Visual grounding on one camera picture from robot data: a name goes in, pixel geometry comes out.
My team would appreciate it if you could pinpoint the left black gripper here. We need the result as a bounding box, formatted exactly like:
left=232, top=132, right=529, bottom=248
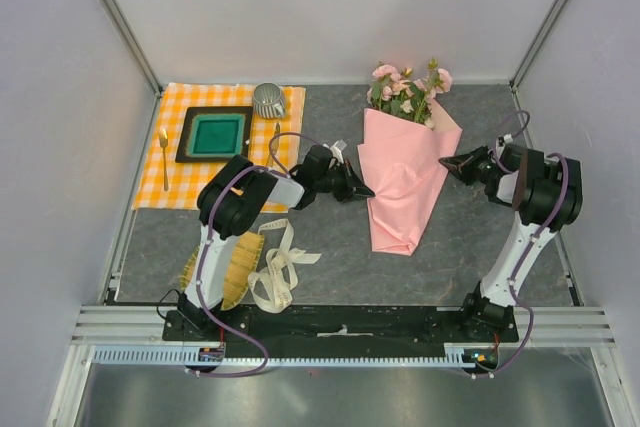
left=314, top=159, right=373, bottom=203

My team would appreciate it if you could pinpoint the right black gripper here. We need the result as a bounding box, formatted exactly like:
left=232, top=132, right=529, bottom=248
left=439, top=145, right=499, bottom=186

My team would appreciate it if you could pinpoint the pink wrapping paper sheet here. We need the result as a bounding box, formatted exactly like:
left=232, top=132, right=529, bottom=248
left=358, top=102, right=462, bottom=256

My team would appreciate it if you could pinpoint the peach rose stem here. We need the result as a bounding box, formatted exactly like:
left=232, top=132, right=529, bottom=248
left=399, top=91, right=435, bottom=130

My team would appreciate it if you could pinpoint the cream rose stem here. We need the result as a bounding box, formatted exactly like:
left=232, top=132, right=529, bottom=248
left=367, top=82, right=407, bottom=115

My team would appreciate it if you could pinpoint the pink rose stem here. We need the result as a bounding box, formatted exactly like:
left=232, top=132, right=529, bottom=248
left=372, top=64, right=410, bottom=100
left=414, top=57, right=453, bottom=123

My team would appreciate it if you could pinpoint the cream ribbon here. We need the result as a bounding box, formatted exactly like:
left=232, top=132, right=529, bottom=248
left=248, top=218, right=321, bottom=314

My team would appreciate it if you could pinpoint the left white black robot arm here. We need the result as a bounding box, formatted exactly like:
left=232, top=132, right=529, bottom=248
left=177, top=145, right=375, bottom=340

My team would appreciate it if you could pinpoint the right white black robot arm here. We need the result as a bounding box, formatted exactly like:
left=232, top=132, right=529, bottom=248
left=439, top=135, right=583, bottom=341

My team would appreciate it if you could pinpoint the grey striped mug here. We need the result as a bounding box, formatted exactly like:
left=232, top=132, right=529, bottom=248
left=252, top=83, right=286, bottom=119

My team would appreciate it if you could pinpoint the woven bamboo mat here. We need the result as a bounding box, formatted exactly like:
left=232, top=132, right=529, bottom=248
left=180, top=226, right=265, bottom=311

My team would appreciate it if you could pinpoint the black green square plate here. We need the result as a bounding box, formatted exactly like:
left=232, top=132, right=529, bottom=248
left=175, top=106, right=253, bottom=164

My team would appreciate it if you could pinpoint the orange white checkered cloth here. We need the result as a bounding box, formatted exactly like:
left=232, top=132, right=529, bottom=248
left=132, top=83, right=306, bottom=210

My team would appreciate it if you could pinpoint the gold spoon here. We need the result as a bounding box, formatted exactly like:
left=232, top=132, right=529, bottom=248
left=158, top=128, right=169, bottom=192

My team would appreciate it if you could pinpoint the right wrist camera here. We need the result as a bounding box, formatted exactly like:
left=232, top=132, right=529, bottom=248
left=497, top=134, right=514, bottom=147

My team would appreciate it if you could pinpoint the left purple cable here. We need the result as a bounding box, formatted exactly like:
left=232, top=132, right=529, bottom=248
left=197, top=132, right=321, bottom=379

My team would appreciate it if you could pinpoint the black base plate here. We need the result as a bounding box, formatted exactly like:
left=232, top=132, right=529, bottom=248
left=162, top=302, right=519, bottom=359

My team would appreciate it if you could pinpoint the white cable duct strip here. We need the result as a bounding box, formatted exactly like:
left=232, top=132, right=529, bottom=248
left=92, top=345, right=497, bottom=368

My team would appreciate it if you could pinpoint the right aluminium frame post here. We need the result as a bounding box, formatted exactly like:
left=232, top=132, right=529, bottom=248
left=509, top=0, right=571, bottom=94

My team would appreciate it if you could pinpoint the aluminium frame post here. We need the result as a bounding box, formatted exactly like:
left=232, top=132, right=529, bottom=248
left=509, top=0, right=571, bottom=94
left=99, top=0, right=164, bottom=98

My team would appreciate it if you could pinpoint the left aluminium frame post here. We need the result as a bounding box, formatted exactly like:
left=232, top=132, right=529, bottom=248
left=99, top=0, right=164, bottom=98

